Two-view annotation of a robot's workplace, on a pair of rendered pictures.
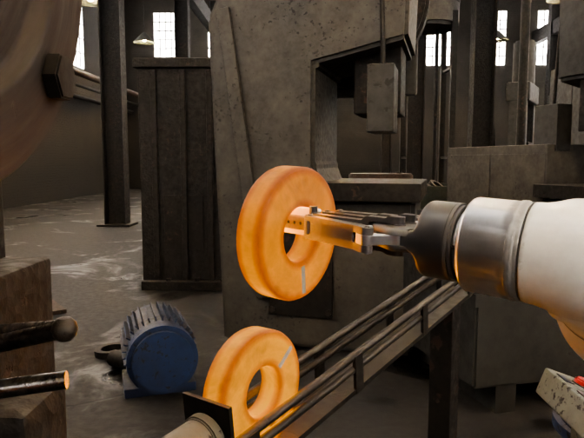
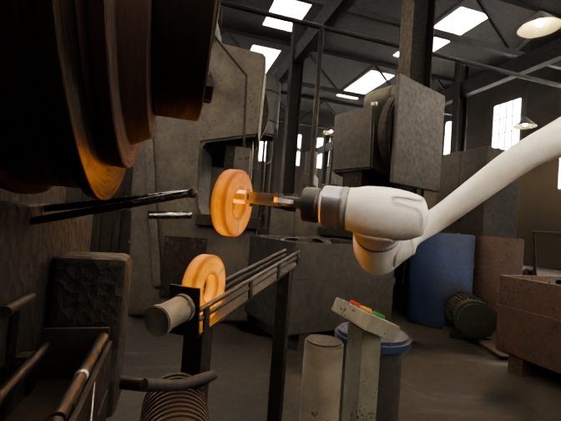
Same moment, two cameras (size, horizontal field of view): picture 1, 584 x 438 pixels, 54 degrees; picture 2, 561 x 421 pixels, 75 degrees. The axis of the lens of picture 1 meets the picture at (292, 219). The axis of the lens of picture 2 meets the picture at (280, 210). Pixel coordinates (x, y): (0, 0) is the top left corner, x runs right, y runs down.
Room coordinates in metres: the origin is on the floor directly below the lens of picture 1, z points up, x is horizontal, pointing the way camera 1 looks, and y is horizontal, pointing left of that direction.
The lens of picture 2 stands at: (-0.18, 0.16, 0.87)
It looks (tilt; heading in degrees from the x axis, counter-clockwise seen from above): 2 degrees up; 342
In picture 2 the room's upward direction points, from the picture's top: 4 degrees clockwise
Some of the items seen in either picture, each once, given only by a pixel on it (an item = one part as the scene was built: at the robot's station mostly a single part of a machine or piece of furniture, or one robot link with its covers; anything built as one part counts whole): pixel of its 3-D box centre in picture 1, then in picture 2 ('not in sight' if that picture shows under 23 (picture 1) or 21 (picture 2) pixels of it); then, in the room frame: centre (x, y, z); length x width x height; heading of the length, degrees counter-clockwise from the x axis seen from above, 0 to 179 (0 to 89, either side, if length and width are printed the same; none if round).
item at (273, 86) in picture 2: (427, 79); (257, 166); (8.96, -2.10, 2.25); 0.92 x 0.92 x 4.50
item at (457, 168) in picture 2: not in sight; (472, 226); (3.72, -3.87, 1.00); 0.80 x 0.63 x 2.00; 4
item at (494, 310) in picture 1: (524, 289); (314, 281); (2.63, -1.10, 0.39); 1.03 x 0.83 x 0.77; 104
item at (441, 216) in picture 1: (420, 236); (300, 203); (0.56, -0.13, 0.91); 0.09 x 0.08 x 0.07; 54
